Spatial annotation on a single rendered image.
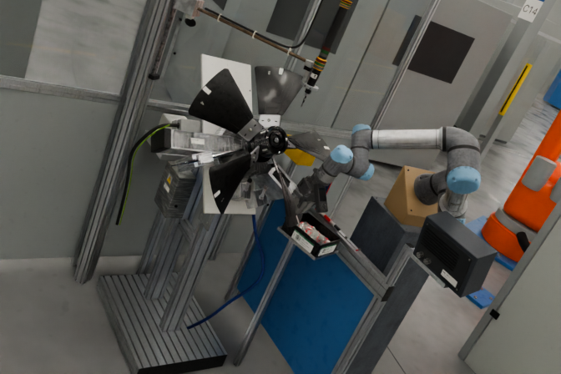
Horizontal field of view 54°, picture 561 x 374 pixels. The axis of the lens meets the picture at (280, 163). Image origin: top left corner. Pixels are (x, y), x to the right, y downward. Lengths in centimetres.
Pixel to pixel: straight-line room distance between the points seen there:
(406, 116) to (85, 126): 441
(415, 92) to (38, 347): 483
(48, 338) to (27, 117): 99
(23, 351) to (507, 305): 268
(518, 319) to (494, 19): 385
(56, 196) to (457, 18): 469
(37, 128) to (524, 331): 289
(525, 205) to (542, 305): 229
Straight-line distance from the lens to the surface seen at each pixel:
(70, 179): 288
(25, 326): 283
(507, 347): 379
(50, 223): 300
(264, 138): 218
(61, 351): 275
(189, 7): 241
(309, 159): 276
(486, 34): 670
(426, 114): 664
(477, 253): 207
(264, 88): 236
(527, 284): 367
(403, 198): 261
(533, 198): 579
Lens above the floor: 194
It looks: 21 degrees down
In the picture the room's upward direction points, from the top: 23 degrees clockwise
